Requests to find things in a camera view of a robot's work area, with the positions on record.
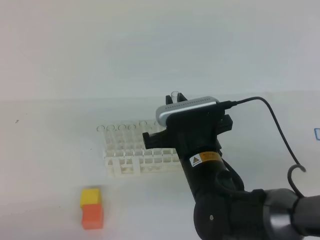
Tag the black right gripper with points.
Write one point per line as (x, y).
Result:
(190, 132)

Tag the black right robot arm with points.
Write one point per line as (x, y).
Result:
(223, 209)

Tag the clear glass test tube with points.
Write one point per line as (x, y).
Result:
(110, 133)
(121, 130)
(132, 132)
(101, 130)
(174, 96)
(143, 125)

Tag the orange cube block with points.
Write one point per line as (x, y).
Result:
(92, 216)

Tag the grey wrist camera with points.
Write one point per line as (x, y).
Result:
(163, 112)

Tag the white plastic test tube rack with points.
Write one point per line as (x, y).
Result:
(129, 158)

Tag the yellow cube block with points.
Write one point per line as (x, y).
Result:
(90, 196)

